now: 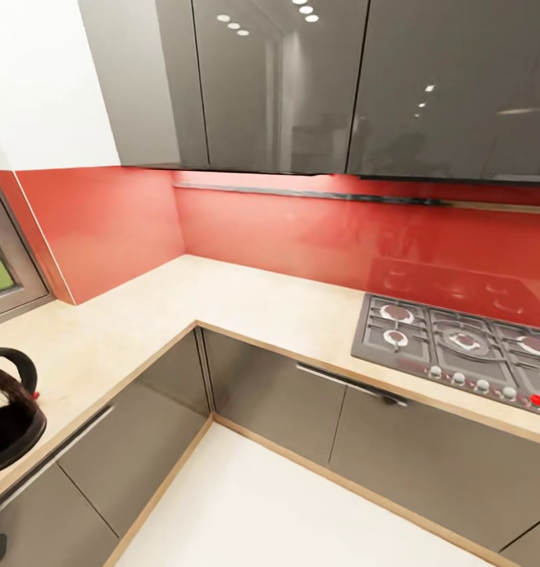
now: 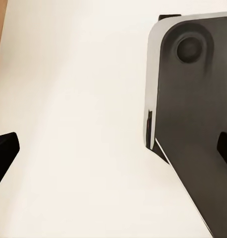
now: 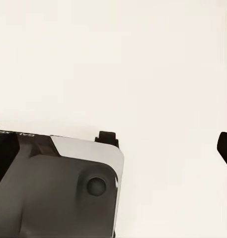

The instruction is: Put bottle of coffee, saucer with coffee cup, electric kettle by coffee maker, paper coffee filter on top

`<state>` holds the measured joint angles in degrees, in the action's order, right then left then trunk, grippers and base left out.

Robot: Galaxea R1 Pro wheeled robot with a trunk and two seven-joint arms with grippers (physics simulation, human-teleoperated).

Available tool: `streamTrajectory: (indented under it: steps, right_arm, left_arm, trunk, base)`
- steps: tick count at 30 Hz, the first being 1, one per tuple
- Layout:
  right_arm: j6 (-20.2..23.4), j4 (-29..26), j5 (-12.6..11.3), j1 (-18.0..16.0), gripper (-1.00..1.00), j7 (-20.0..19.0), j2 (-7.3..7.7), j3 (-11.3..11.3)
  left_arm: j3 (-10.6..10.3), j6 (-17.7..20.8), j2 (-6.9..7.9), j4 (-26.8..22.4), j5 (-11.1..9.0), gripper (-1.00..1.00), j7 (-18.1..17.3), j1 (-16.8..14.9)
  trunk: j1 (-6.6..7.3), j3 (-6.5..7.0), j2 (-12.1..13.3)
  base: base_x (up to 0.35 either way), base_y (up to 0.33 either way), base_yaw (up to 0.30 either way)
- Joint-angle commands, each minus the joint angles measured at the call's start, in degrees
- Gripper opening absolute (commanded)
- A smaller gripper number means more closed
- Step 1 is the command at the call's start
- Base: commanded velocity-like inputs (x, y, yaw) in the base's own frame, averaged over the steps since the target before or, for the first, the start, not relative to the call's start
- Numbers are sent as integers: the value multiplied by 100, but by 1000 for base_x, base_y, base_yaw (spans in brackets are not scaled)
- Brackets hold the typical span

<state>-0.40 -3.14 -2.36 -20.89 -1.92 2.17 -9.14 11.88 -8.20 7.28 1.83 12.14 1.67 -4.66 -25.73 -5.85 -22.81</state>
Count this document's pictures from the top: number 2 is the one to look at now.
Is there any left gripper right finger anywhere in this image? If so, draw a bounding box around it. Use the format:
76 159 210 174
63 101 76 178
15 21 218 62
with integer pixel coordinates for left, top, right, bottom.
217 132 227 164

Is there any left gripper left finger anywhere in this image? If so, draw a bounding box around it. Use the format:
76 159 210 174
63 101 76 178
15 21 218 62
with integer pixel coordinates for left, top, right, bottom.
0 132 20 182

